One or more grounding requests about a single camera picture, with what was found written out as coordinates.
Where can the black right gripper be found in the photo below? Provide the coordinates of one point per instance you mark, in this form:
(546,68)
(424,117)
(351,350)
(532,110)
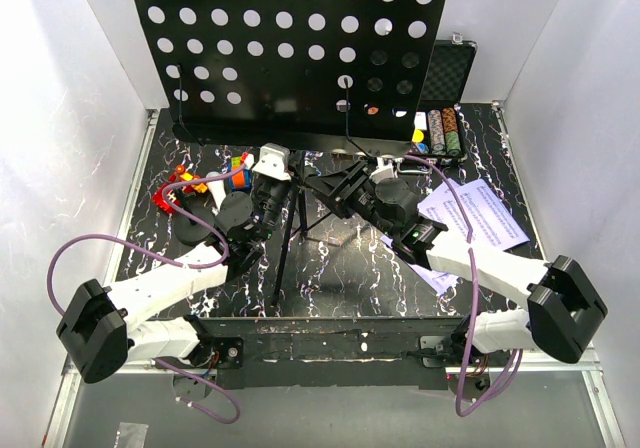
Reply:
(330,187)

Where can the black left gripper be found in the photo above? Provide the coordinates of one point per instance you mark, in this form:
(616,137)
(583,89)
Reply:
(288,183)

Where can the black tripod music stand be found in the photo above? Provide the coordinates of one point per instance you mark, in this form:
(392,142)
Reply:
(335,81)

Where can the sheet music page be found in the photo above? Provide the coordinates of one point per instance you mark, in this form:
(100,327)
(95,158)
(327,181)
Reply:
(491,222)
(420,241)

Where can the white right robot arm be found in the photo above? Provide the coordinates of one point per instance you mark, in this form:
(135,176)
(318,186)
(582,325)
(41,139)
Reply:
(558,310)

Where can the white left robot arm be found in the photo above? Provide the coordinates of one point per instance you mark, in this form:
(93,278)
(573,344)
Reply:
(105,327)

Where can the orange blue toy car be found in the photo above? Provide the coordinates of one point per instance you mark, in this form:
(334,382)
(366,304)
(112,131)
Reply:
(240,181)

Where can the red toy brick house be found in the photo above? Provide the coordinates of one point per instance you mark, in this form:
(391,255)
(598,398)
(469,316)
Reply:
(163,197)

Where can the yellow dealer chip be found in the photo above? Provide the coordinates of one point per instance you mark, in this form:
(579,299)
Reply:
(419,137)

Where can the black poker chip case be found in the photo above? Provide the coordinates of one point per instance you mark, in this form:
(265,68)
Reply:
(438,111)

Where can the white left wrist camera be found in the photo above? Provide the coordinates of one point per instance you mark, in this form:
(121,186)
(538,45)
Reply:
(273,162)

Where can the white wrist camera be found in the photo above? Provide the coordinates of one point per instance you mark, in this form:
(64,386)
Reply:
(385,169)
(273,162)

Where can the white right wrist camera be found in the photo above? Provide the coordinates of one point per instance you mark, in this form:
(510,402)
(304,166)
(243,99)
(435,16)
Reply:
(385,169)

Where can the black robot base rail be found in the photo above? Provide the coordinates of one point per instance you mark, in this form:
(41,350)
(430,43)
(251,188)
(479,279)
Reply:
(326,352)

